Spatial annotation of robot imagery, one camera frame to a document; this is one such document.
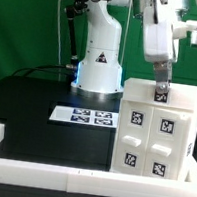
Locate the white cabinet top block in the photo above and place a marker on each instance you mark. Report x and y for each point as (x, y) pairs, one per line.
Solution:
(178, 96)

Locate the white marker sheet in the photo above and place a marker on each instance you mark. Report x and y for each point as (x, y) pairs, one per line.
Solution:
(84, 116)

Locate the white cabinet door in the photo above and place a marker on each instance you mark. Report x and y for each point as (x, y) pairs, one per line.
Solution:
(132, 136)
(166, 144)

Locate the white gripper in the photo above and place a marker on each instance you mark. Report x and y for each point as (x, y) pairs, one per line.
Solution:
(159, 45)

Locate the white cabinet box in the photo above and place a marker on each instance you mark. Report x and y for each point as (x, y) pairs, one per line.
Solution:
(190, 140)

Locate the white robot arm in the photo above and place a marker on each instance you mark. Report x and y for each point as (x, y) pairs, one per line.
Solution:
(99, 72)

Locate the white U-shaped fence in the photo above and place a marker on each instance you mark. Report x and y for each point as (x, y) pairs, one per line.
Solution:
(82, 181)

